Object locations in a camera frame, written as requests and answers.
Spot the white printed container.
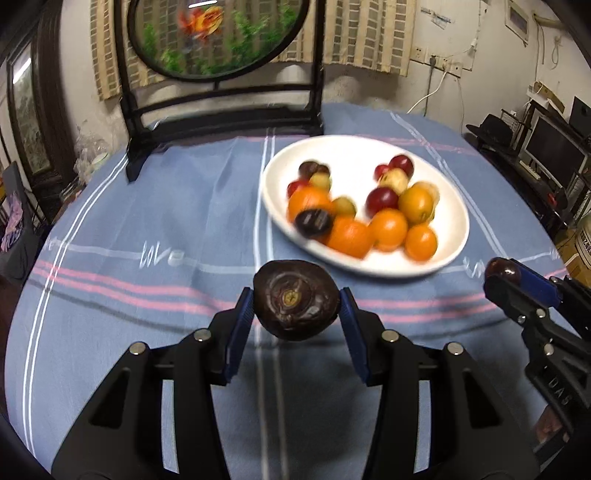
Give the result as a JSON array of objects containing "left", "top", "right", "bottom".
[{"left": 571, "top": 220, "right": 591, "bottom": 271}]

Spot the beige checked curtain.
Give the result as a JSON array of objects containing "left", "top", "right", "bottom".
[{"left": 90, "top": 0, "right": 421, "bottom": 100}]

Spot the white wall box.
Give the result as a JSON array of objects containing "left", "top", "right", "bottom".
[{"left": 505, "top": 0, "right": 530, "bottom": 43}]

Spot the purple cloth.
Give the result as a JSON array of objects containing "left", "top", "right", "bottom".
[{"left": 0, "top": 194, "right": 25, "bottom": 253}]

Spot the yellow citrus fruit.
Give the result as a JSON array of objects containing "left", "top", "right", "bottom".
[{"left": 398, "top": 183, "right": 435, "bottom": 225}]

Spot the white power cable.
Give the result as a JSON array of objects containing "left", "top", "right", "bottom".
[{"left": 406, "top": 69, "right": 450, "bottom": 114}]

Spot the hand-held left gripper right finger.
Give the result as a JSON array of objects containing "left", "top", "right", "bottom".
[{"left": 338, "top": 287, "right": 541, "bottom": 480}]

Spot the black computer monitor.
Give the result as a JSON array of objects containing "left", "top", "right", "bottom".
[{"left": 522, "top": 113, "right": 590, "bottom": 186}]

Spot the dark wood framed painting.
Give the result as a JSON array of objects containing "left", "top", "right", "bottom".
[{"left": 0, "top": 28, "right": 71, "bottom": 178}]

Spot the black desk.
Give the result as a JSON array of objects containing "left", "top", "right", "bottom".
[{"left": 475, "top": 99, "right": 591, "bottom": 234}]

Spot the small dark brown fruit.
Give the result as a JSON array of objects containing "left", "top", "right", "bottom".
[{"left": 294, "top": 209, "right": 334, "bottom": 240}]

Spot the person's right hand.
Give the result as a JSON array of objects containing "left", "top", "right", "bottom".
[{"left": 538, "top": 407, "right": 568, "bottom": 445}]

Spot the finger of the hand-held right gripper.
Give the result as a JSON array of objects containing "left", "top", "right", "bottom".
[
  {"left": 483, "top": 274, "right": 556, "bottom": 343},
  {"left": 509, "top": 260, "right": 591, "bottom": 325}
]

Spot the round orange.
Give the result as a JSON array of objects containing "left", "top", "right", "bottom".
[
  {"left": 327, "top": 216, "right": 374, "bottom": 259},
  {"left": 368, "top": 209, "right": 409, "bottom": 252}
]

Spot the round painted screen black stand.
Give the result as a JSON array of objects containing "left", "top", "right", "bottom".
[{"left": 113, "top": 0, "right": 325, "bottom": 184}]

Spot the white oval plate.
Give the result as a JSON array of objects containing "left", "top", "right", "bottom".
[{"left": 261, "top": 134, "right": 470, "bottom": 278}]

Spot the blue striped tablecloth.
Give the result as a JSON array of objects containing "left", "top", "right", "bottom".
[{"left": 4, "top": 102, "right": 578, "bottom": 480}]

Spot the black speaker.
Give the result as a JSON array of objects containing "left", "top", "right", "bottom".
[{"left": 569, "top": 96, "right": 591, "bottom": 136}]

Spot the small orange tangerine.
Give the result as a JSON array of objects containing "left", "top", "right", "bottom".
[{"left": 404, "top": 224, "right": 438, "bottom": 261}]

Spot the dark purple plum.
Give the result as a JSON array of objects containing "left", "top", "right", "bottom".
[
  {"left": 298, "top": 160, "right": 330, "bottom": 182},
  {"left": 485, "top": 257, "right": 522, "bottom": 287}
]

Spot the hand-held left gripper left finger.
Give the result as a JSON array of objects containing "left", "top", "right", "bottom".
[{"left": 51, "top": 287, "right": 254, "bottom": 480}]

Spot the clear plastic bag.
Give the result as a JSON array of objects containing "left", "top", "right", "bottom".
[{"left": 74, "top": 122, "right": 112, "bottom": 172}]

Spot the black hat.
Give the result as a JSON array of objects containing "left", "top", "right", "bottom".
[{"left": 465, "top": 114, "right": 516, "bottom": 148}]

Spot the purple striped pepino melon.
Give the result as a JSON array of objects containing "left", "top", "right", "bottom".
[{"left": 379, "top": 168, "right": 409, "bottom": 195}]

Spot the large red plum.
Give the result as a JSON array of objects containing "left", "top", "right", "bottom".
[{"left": 366, "top": 186, "right": 400, "bottom": 219}]

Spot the white double wall socket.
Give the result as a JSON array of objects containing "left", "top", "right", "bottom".
[{"left": 427, "top": 54, "right": 463, "bottom": 77}]

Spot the orange tangerine with stem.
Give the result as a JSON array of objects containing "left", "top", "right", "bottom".
[{"left": 288, "top": 188, "right": 334, "bottom": 222}]

